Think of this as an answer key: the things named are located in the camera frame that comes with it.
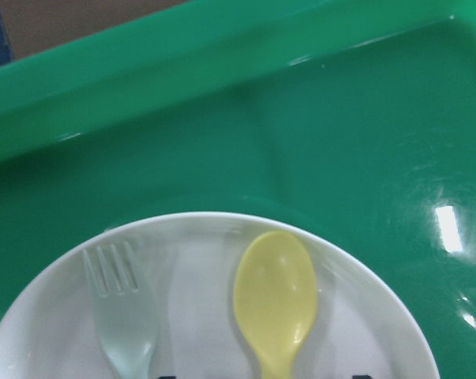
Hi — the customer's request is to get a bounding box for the yellow plastic spoon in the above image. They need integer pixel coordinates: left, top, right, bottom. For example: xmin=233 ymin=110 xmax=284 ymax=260
xmin=233 ymin=231 xmax=317 ymax=378

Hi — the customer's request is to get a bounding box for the green plastic tray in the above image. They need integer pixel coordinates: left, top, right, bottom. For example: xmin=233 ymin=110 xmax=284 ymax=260
xmin=0 ymin=1 xmax=476 ymax=378

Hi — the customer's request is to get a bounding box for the translucent pale fork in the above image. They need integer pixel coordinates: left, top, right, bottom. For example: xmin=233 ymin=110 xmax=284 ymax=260
xmin=82 ymin=242 xmax=159 ymax=378

